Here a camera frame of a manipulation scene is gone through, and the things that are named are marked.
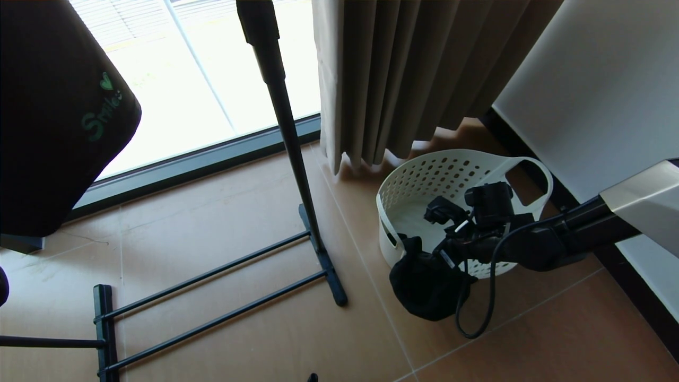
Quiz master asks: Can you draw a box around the brown curtain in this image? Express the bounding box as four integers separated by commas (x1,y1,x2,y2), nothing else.
310,0,564,177

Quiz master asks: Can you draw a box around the white laundry basket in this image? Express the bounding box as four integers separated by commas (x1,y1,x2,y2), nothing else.
376,149,554,280

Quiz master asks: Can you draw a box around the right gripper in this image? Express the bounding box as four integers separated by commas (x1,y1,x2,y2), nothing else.
434,231,508,269

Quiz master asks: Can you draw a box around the black garment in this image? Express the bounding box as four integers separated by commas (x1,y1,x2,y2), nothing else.
0,0,143,238

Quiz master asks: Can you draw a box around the black clothes rack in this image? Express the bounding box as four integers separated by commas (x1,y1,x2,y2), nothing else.
0,0,349,382

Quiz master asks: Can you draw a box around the window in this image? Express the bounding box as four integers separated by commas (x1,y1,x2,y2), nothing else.
0,0,322,254

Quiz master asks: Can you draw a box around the heap of clothes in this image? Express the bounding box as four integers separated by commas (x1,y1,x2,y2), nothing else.
389,236,478,322

